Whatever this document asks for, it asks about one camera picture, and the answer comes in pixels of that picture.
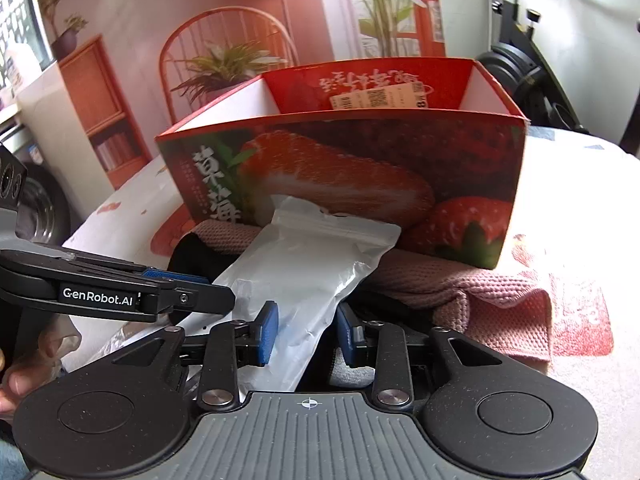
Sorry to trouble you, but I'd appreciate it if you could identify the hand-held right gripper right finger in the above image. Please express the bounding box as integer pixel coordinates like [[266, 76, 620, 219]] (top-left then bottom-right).
[[336, 304, 506, 407]]

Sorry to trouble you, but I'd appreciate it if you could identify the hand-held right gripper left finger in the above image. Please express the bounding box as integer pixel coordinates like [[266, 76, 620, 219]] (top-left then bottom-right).
[[100, 301, 279, 411]]

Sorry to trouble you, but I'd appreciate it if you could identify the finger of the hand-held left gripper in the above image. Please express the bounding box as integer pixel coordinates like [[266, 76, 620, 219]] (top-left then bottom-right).
[[157, 282, 237, 322], [141, 267, 210, 286]]

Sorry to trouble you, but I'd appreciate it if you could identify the white plastic pouch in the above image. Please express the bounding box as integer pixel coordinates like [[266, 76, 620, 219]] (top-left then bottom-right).
[[187, 196, 402, 393]]

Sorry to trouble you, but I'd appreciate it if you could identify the red cardboard box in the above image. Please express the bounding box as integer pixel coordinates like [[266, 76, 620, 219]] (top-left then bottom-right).
[[155, 57, 530, 268]]

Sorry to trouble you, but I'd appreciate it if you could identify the person's left hand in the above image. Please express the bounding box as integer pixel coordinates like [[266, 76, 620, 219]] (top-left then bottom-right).
[[0, 347, 48, 418]]

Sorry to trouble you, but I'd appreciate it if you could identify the grey knitted cloth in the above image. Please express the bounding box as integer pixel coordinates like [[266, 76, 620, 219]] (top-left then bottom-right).
[[327, 345, 376, 387]]

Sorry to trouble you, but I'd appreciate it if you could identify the clear plastic packet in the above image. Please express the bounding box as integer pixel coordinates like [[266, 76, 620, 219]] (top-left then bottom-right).
[[40, 310, 233, 376]]

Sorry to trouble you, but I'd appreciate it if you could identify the grey washing machine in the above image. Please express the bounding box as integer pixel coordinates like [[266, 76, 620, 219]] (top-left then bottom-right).
[[0, 120, 73, 251]]

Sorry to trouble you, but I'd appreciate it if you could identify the pink knitted cloth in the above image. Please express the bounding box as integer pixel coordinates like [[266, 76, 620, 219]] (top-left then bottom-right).
[[192, 220, 553, 361]]

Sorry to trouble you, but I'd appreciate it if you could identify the narrow window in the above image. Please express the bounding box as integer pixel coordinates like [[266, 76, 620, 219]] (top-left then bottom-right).
[[0, 0, 51, 106]]

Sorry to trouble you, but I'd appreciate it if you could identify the black exercise bike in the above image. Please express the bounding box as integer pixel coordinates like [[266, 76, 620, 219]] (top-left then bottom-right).
[[472, 0, 640, 158]]

